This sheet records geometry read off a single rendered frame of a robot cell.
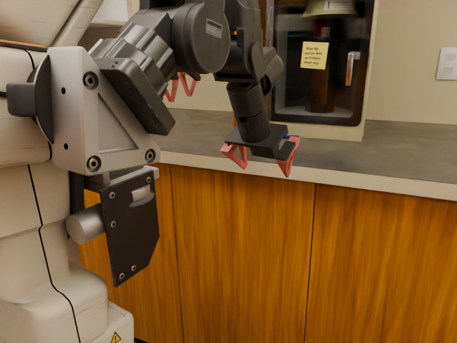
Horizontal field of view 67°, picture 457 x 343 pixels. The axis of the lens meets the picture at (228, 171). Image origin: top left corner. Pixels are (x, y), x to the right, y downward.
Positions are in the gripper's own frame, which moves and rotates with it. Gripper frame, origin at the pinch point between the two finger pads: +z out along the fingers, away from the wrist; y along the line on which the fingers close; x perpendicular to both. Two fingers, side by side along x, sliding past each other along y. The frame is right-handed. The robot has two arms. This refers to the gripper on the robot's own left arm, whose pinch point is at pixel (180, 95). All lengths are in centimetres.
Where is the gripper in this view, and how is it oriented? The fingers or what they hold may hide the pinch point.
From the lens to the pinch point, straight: 95.6
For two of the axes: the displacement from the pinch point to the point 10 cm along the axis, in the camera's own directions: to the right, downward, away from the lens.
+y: 3.8, -3.4, 8.6
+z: 0.4, 9.4, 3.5
